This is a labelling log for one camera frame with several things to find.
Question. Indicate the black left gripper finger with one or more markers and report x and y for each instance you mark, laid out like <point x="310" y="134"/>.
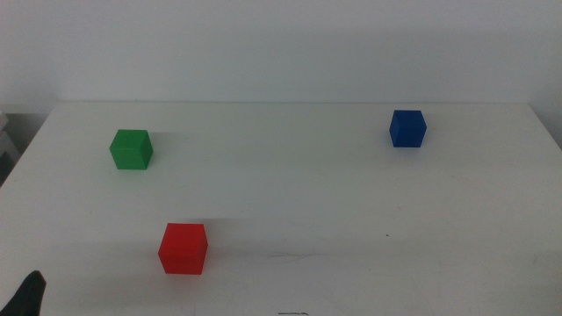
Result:
<point x="26" y="298"/>

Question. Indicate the red cube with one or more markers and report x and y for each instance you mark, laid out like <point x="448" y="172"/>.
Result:
<point x="182" y="250"/>

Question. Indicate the green cube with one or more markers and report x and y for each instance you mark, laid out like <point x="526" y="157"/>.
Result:
<point x="131" y="151"/>

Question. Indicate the blue cube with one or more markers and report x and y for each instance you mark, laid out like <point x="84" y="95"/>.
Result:
<point x="407" y="129"/>

